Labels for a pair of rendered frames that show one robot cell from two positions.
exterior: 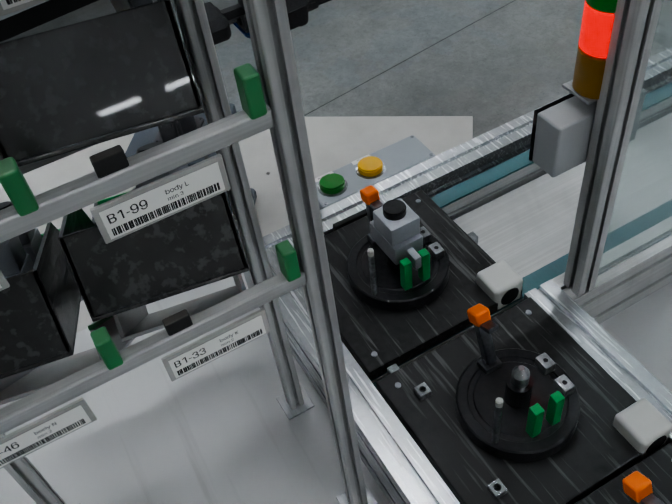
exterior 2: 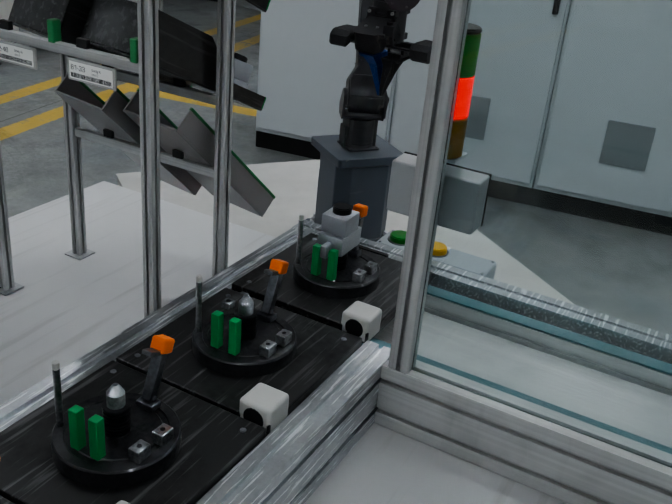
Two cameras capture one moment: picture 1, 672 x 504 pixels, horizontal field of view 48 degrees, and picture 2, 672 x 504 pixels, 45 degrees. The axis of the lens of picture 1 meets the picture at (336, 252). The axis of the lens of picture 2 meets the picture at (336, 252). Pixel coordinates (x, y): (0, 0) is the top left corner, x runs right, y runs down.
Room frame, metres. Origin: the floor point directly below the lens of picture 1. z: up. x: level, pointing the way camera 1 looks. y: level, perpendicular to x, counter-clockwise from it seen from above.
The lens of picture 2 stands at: (-0.07, -0.97, 1.59)
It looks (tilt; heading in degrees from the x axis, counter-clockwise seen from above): 26 degrees down; 50
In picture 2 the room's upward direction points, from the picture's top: 5 degrees clockwise
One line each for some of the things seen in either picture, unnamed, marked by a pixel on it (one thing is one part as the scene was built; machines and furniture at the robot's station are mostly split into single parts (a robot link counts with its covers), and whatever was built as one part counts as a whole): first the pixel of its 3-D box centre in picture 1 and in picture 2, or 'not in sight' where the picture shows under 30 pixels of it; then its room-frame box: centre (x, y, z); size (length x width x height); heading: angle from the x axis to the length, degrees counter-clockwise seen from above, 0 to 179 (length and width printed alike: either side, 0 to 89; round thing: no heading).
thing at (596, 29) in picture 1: (607, 23); not in sight; (0.65, -0.30, 1.33); 0.05 x 0.05 x 0.05
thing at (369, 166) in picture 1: (370, 168); not in sight; (0.91, -0.07, 0.96); 0.04 x 0.04 x 0.02
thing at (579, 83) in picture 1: (599, 66); not in sight; (0.65, -0.30, 1.28); 0.05 x 0.05 x 0.05
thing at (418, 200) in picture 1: (398, 275); (335, 282); (0.68, -0.08, 0.96); 0.24 x 0.24 x 0.02; 23
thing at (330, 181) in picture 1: (332, 185); (400, 239); (0.88, -0.01, 0.96); 0.04 x 0.04 x 0.02
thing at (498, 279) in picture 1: (499, 285); (361, 321); (0.63, -0.21, 0.97); 0.05 x 0.05 x 0.04; 23
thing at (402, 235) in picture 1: (399, 230); (337, 228); (0.67, -0.09, 1.06); 0.08 x 0.04 x 0.07; 24
